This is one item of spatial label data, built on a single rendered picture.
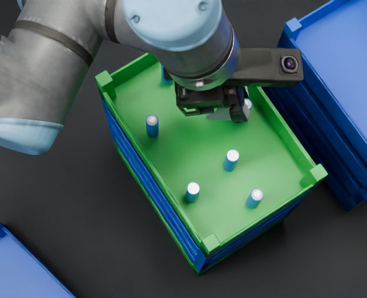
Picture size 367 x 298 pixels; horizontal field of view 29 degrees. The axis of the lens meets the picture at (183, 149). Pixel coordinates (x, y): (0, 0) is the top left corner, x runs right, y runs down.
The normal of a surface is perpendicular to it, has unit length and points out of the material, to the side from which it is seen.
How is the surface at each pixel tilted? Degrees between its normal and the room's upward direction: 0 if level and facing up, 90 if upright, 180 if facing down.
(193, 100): 15
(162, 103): 0
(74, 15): 23
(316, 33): 0
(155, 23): 10
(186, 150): 0
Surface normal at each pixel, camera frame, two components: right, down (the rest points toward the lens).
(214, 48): 0.72, 0.61
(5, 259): 0.02, -0.25
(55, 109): 0.84, 0.23
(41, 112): 0.67, 0.11
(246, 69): 0.29, -0.23
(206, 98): -0.24, -0.24
